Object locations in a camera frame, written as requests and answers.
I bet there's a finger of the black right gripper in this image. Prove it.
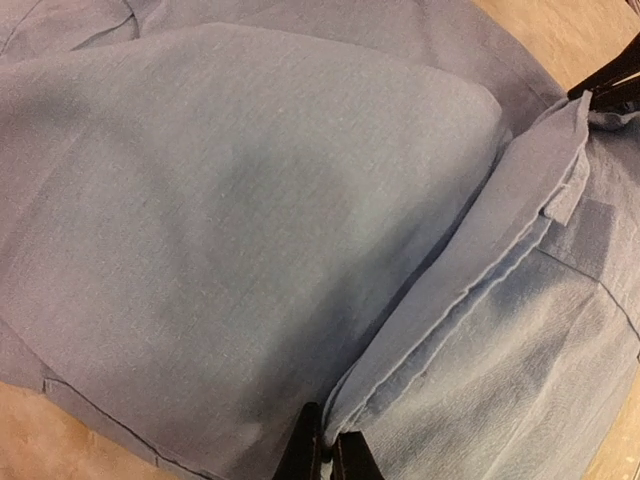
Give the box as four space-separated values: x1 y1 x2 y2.
567 37 639 100
590 77 640 113

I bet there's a light blue long sleeve shirt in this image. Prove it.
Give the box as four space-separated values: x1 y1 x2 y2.
1 1 639 479

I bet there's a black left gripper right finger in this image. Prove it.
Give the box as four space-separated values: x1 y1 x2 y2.
332 432 384 480

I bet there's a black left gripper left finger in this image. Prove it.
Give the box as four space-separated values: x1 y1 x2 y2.
277 402 322 480

